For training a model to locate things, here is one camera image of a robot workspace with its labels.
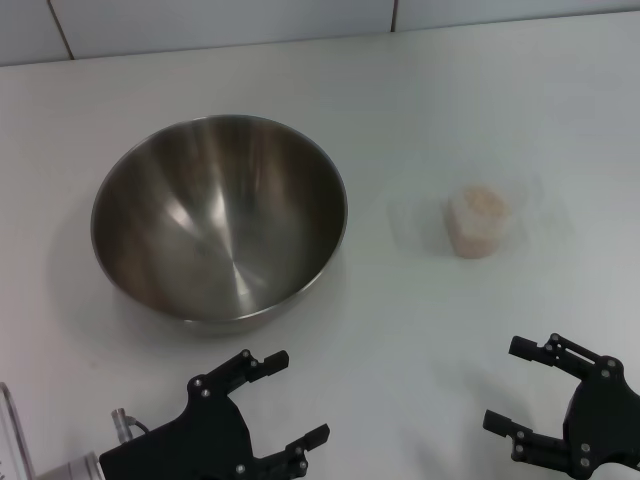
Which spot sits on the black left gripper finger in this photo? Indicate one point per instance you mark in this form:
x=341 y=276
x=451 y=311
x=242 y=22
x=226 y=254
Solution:
x=265 y=364
x=305 y=440

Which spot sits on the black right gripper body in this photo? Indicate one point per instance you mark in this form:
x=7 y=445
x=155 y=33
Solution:
x=600 y=415

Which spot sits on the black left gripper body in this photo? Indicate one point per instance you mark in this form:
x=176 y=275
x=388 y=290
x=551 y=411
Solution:
x=200 y=440

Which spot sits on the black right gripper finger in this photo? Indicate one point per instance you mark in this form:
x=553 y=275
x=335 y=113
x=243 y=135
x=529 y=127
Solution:
x=500 y=422
x=530 y=349

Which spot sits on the stainless steel mixing bowl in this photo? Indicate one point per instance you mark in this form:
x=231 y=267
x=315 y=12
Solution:
x=220 y=215

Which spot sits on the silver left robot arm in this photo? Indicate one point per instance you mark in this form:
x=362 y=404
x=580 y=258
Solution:
x=70 y=467

